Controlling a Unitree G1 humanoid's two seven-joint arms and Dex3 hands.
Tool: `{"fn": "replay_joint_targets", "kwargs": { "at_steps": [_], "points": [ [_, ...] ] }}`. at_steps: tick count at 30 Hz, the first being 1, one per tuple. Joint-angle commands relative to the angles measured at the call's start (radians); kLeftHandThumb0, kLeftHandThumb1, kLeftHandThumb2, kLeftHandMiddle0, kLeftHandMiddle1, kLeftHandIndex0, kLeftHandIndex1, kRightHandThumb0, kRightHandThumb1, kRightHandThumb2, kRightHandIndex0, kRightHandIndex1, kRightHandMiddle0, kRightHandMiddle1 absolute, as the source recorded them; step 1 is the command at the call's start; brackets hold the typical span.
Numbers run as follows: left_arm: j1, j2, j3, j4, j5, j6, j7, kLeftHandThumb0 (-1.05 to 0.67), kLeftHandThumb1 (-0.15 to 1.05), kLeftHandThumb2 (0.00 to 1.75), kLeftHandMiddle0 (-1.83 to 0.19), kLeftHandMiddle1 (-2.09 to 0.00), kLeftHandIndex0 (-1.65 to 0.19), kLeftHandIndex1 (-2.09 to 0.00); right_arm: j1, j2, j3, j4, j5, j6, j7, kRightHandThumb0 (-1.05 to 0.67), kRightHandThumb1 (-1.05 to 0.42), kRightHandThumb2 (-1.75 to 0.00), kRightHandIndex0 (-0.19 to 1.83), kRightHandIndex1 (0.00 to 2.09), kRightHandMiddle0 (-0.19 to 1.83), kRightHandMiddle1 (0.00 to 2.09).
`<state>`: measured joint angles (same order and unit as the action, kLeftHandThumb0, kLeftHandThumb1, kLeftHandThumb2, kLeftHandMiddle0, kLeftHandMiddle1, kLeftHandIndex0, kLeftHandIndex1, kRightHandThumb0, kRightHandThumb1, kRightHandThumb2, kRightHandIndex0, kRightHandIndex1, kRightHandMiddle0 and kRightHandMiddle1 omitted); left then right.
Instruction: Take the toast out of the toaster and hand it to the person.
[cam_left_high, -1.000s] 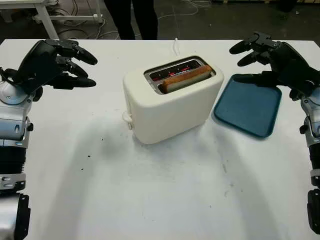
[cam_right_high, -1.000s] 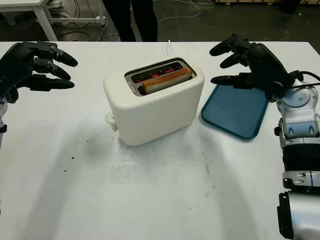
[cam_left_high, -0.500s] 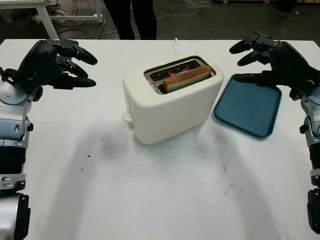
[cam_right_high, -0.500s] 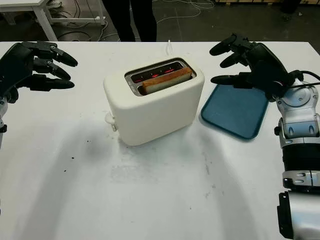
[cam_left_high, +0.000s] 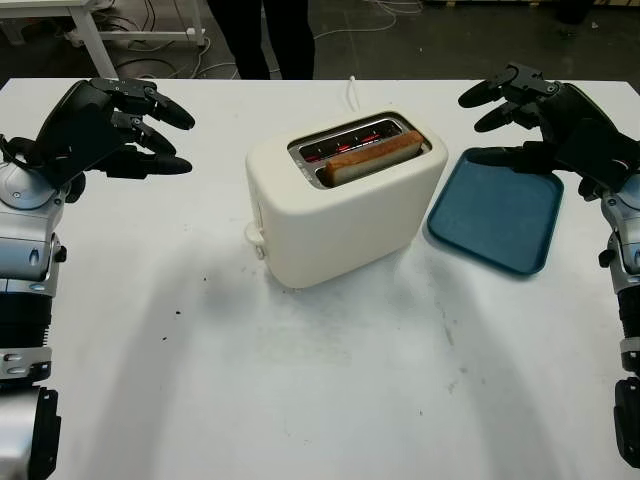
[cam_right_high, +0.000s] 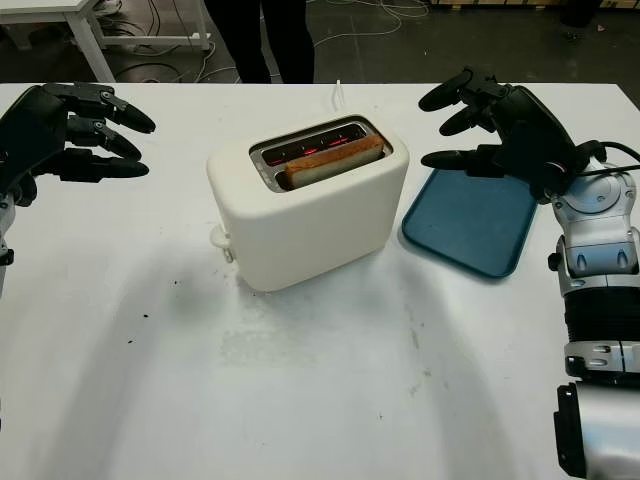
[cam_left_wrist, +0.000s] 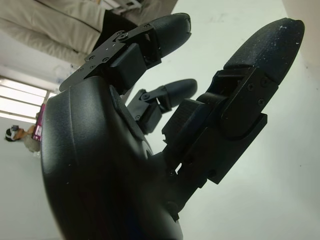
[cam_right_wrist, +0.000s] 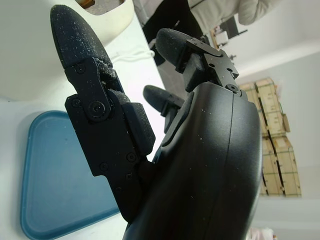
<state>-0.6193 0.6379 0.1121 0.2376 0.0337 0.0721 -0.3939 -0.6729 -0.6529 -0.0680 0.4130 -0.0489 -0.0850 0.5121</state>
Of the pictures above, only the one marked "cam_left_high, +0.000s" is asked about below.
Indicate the blue plastic tray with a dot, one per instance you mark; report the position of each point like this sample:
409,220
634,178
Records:
490,220

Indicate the cream two-slot toaster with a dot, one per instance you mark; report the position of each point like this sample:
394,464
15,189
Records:
325,235

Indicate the slice of toast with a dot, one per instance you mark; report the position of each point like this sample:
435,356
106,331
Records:
370,160

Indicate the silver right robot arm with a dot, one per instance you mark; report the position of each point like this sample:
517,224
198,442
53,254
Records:
625,220

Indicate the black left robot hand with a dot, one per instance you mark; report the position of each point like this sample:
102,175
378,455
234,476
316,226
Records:
80,120

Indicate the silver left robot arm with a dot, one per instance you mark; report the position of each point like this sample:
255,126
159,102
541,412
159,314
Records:
25,240

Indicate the white desk frame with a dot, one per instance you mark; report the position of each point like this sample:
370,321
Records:
92,40

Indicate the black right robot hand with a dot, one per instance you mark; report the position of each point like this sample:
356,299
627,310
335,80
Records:
570,107

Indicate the person in black trousers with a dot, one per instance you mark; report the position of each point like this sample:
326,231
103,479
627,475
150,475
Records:
250,45

